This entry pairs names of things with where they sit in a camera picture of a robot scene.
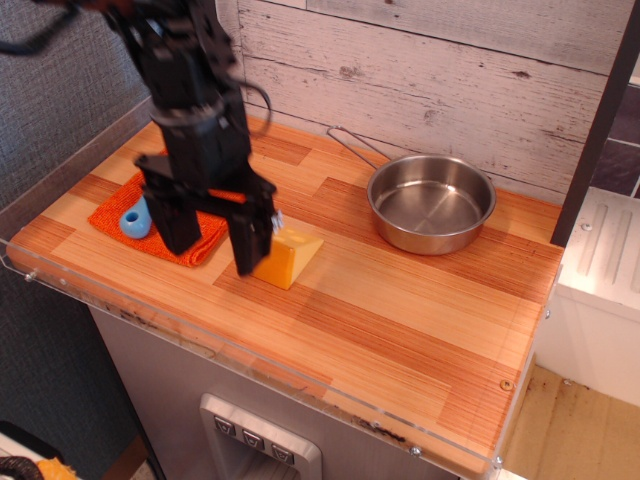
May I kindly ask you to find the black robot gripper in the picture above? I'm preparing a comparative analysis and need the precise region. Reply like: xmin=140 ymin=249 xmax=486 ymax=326
xmin=136 ymin=108 xmax=278 ymax=276

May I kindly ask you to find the yellow cheese wedge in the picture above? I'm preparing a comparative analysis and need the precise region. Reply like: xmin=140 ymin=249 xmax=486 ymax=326
xmin=252 ymin=227 xmax=324 ymax=290

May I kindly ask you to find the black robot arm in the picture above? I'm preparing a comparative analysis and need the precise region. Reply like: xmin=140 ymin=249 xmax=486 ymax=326
xmin=19 ymin=1 xmax=276 ymax=276

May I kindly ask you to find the stainless steel pot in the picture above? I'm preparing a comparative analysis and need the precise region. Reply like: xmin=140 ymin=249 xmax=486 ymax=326
xmin=357 ymin=154 xmax=497 ymax=256

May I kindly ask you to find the orange knitted cloth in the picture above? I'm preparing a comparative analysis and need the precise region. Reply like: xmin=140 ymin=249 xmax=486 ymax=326
xmin=88 ymin=171 xmax=228 ymax=267

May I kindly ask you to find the blue grey measuring scoop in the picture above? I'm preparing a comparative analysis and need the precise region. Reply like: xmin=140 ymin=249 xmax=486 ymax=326
xmin=119 ymin=196 xmax=152 ymax=240

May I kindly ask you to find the grey toy fridge cabinet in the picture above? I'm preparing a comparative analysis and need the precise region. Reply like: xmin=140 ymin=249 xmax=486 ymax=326
xmin=90 ymin=308 xmax=452 ymax=479

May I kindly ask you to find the silver dispenser button panel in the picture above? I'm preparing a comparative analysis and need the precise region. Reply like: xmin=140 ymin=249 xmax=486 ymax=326
xmin=199 ymin=393 xmax=323 ymax=479

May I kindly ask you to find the orange black object corner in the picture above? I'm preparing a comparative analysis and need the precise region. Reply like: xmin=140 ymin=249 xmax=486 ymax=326
xmin=1 ymin=456 xmax=78 ymax=480

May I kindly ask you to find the clear acrylic guard rail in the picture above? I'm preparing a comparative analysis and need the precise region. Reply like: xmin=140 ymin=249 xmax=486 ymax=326
xmin=7 ymin=125 xmax=562 ymax=479

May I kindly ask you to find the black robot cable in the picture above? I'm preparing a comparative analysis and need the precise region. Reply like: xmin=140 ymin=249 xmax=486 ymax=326
xmin=0 ymin=4 xmax=274 ymax=139

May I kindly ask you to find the dark right vertical post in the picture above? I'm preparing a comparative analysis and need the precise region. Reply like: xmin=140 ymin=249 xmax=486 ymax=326
xmin=551 ymin=1 xmax=639 ymax=247

